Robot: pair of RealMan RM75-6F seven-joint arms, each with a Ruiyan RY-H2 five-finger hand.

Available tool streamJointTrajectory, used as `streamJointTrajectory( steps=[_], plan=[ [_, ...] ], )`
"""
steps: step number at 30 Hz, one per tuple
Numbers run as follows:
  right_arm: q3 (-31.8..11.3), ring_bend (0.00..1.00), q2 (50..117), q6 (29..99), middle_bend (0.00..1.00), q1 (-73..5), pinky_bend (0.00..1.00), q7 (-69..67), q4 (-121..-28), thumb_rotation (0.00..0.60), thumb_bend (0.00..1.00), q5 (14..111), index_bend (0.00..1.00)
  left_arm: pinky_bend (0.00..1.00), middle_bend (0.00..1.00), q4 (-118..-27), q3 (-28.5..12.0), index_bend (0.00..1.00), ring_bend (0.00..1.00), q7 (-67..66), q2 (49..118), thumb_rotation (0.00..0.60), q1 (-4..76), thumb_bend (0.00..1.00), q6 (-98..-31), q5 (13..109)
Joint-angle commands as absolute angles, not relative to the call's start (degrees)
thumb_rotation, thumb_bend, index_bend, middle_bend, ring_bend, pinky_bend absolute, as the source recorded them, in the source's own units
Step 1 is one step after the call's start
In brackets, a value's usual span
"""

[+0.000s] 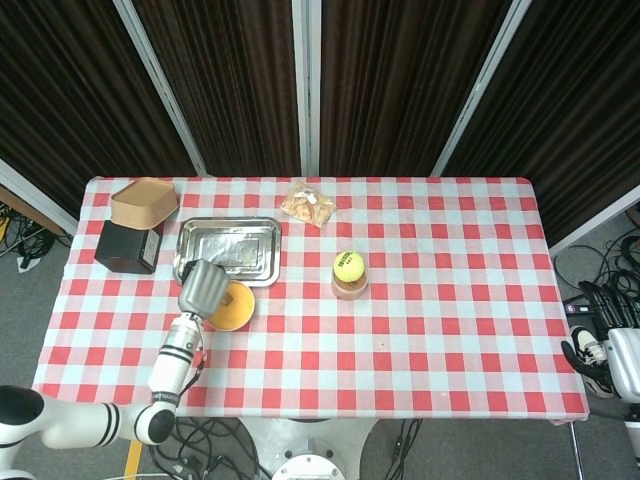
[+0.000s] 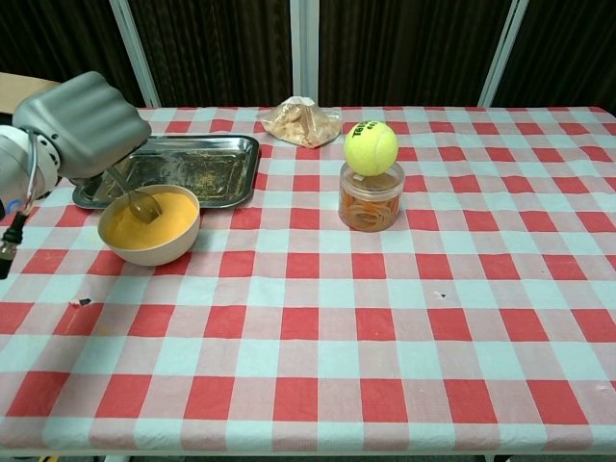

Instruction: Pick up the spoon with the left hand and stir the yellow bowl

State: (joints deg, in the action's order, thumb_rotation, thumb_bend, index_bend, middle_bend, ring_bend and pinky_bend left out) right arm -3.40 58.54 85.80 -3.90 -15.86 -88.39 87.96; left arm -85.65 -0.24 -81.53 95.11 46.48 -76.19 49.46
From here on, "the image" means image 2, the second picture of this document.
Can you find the dark pleated partition panel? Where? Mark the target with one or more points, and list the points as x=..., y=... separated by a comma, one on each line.
x=409, y=48
x=53, y=38
x=216, y=48
x=568, y=48

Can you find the yellow tennis ball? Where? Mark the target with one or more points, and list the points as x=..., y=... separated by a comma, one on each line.
x=370, y=146

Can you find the clear jar of rubber bands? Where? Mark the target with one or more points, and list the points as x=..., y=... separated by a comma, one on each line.
x=370, y=207

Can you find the stainless steel rectangular tray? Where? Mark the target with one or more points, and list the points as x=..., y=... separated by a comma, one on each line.
x=207, y=168

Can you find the clear bag of snacks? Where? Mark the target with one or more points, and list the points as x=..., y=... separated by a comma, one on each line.
x=300, y=122

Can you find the red white checkered tablecloth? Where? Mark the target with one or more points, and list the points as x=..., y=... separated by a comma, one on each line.
x=337, y=313

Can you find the beige bowl of yellow powder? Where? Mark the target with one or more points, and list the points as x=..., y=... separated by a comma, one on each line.
x=144, y=240

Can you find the white partition frame post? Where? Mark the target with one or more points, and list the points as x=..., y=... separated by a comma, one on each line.
x=304, y=48
x=135, y=53
x=503, y=53

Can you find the silver metal spoon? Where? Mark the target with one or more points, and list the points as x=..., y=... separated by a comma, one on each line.
x=144, y=207

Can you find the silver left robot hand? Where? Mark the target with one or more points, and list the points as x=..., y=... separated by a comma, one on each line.
x=91, y=125

